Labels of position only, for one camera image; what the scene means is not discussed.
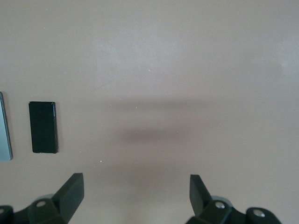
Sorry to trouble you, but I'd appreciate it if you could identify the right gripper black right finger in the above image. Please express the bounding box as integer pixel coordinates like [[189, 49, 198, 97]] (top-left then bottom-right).
[[186, 174, 281, 224]]

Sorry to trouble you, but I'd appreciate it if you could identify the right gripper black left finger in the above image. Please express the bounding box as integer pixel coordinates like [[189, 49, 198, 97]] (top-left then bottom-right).
[[0, 172, 85, 224]]

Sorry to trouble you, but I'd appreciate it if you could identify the black smartphone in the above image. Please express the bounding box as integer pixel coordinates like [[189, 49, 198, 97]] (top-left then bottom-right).
[[28, 101, 58, 155]]

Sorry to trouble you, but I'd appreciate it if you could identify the silver closed laptop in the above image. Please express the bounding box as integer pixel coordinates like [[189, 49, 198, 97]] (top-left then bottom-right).
[[0, 91, 14, 162]]

